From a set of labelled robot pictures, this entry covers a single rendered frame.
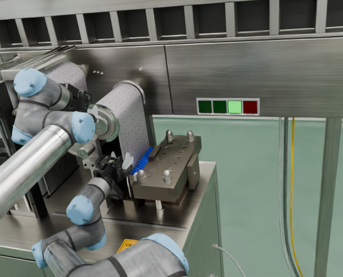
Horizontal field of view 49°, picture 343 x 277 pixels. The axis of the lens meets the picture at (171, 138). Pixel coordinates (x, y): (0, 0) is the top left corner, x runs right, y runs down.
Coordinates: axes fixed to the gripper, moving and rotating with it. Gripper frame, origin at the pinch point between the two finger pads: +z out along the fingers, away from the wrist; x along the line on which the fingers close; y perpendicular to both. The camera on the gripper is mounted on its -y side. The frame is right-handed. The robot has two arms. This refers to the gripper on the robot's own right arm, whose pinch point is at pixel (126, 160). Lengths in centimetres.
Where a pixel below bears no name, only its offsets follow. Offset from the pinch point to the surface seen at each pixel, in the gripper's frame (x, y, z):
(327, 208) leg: -74, -48, 46
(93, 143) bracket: 8.1, 10.2, -6.5
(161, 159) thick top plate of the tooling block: -8.6, -6.5, 12.8
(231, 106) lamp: -34.8, 9.8, 29.0
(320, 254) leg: -73, -77, 46
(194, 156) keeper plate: -21.4, -7.0, 16.8
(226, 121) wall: 14, -106, 262
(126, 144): -0.3, 5.4, 2.0
